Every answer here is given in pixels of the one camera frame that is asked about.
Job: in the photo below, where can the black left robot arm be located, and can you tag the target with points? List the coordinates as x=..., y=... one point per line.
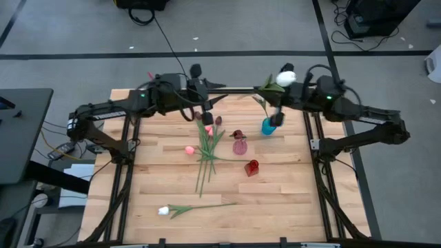
x=158, y=96

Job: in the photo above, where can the dark device with blue edge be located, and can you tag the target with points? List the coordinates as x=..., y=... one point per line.
x=5, y=103

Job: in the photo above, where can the black desk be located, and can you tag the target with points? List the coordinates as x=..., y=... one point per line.
x=24, y=137

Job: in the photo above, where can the white artificial tulip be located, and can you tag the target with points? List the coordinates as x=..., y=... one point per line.
x=259, y=101
x=163, y=210
x=286, y=78

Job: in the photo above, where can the pink artificial tulip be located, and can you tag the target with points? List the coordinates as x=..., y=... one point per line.
x=208, y=129
x=189, y=150
x=211, y=133

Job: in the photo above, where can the black table clamp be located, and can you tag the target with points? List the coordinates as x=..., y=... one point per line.
x=162, y=242
x=283, y=242

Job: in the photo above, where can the dark grey side table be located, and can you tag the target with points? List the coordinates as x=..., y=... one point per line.
x=13, y=206

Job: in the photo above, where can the red glass vase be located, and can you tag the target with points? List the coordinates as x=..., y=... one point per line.
x=251, y=168

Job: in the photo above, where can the black equipment box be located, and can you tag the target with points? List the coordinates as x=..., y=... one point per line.
x=141, y=3

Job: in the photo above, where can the black aluminium table frame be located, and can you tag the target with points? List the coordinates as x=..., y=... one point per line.
x=237, y=91

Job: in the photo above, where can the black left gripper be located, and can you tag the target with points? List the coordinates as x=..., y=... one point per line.
x=197, y=94

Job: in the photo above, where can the pink glass vase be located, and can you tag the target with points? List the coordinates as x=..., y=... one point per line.
x=240, y=148

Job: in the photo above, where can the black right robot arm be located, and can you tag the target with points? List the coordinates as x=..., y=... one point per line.
x=344, y=106

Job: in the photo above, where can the small grey object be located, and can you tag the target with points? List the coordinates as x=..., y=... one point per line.
x=434, y=25

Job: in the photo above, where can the round white object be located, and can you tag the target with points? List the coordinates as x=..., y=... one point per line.
x=39, y=200

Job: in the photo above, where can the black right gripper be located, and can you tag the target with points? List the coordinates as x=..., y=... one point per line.
x=296, y=96

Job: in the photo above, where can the teal glass vase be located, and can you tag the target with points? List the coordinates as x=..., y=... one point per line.
x=267, y=129

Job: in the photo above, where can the white plastic object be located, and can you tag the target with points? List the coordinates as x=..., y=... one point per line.
x=435, y=65

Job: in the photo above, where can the black caster wheel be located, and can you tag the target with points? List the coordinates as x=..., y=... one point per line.
x=38, y=242

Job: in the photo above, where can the bunch of artificial tulips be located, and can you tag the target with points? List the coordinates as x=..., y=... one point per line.
x=218, y=120

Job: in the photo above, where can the black power adapter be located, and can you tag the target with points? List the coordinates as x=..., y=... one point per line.
x=62, y=149

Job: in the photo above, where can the large black equipment case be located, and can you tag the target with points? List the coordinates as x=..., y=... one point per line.
x=375, y=17

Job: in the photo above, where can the white box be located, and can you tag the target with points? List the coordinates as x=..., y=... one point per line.
x=82, y=170

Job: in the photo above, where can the small black desk item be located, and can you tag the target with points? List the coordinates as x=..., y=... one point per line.
x=18, y=113

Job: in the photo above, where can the black desk foot beam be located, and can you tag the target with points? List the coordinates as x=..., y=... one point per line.
x=58, y=177

